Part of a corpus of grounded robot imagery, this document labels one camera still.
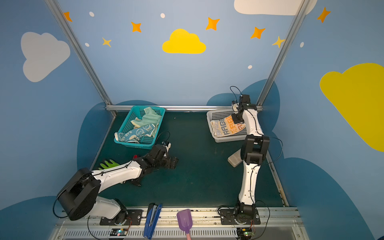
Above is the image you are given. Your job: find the orange striped rabbit towel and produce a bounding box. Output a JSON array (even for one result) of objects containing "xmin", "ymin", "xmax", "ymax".
[{"xmin": 210, "ymin": 116, "xmax": 246, "ymax": 138}]

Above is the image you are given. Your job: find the teal plastic basket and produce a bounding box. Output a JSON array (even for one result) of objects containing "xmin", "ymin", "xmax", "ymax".
[{"xmin": 114, "ymin": 105, "xmax": 166, "ymax": 150}]

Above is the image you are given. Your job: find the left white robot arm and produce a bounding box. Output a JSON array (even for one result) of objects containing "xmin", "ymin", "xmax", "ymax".
[{"xmin": 55, "ymin": 141, "xmax": 178, "ymax": 225}]

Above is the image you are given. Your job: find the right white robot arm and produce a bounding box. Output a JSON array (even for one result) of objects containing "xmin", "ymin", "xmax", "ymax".
[{"xmin": 232, "ymin": 95, "xmax": 270, "ymax": 225}]

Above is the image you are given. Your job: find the grey plastic basket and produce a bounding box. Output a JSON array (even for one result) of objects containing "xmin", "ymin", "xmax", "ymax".
[{"xmin": 207, "ymin": 109, "xmax": 247, "ymax": 143}]

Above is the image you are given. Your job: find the green blue patterned towel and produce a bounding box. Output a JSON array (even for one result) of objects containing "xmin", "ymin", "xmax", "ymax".
[{"xmin": 116, "ymin": 107, "xmax": 160, "ymax": 143}]

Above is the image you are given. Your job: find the blue stapler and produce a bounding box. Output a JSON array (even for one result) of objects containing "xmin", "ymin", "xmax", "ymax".
[{"xmin": 143, "ymin": 203, "xmax": 163, "ymax": 240}]

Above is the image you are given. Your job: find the grey sponge block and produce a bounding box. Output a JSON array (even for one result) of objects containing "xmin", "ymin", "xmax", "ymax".
[{"xmin": 228, "ymin": 150, "xmax": 243, "ymax": 168}]

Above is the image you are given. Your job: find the purple plastic scoop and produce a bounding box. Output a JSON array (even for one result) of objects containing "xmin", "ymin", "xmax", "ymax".
[{"xmin": 177, "ymin": 209, "xmax": 193, "ymax": 240}]

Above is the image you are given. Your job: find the left green circuit board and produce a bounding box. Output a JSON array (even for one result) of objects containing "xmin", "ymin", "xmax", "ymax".
[{"xmin": 110, "ymin": 229, "xmax": 129, "ymax": 237}]

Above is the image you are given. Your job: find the green circuit board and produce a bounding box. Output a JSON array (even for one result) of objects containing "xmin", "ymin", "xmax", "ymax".
[
  {"xmin": 110, "ymin": 229, "xmax": 129, "ymax": 237},
  {"xmin": 236, "ymin": 228, "xmax": 255, "ymax": 240}
]

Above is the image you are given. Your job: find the right green circuit board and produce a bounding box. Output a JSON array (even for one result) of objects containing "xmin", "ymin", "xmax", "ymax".
[{"xmin": 236, "ymin": 228, "xmax": 255, "ymax": 240}]

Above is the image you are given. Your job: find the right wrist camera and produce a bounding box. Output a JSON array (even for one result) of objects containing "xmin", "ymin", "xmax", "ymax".
[{"xmin": 232, "ymin": 101, "xmax": 239, "ymax": 114}]

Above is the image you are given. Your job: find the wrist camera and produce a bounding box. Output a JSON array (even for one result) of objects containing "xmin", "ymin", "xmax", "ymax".
[
  {"xmin": 162, "ymin": 141, "xmax": 171, "ymax": 153},
  {"xmin": 232, "ymin": 101, "xmax": 239, "ymax": 114}
]

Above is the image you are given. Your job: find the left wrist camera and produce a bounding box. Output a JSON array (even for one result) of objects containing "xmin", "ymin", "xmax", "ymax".
[{"xmin": 162, "ymin": 141, "xmax": 171, "ymax": 153}]

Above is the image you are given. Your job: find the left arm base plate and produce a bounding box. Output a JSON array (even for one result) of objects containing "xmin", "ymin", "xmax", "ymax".
[{"xmin": 100, "ymin": 209, "xmax": 143, "ymax": 226}]

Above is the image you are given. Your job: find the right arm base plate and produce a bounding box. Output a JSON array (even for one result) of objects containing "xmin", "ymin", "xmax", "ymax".
[{"xmin": 218, "ymin": 208, "xmax": 261, "ymax": 225}]

